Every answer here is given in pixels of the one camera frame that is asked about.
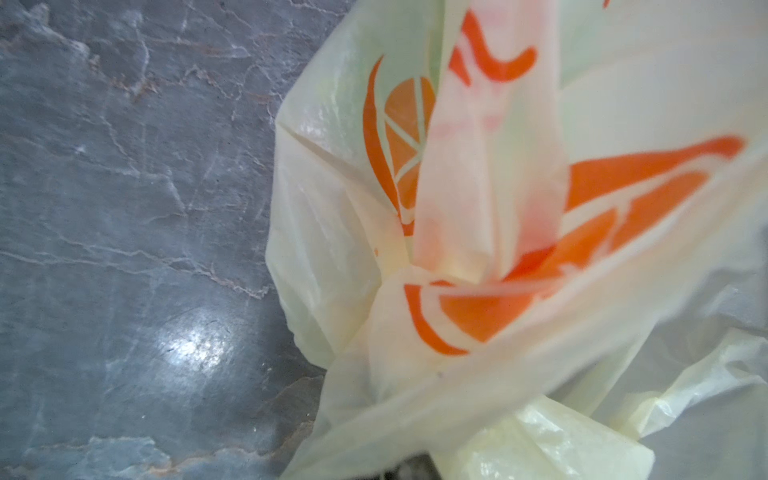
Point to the cream plastic bag orange print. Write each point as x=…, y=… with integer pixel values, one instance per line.
x=477, y=202

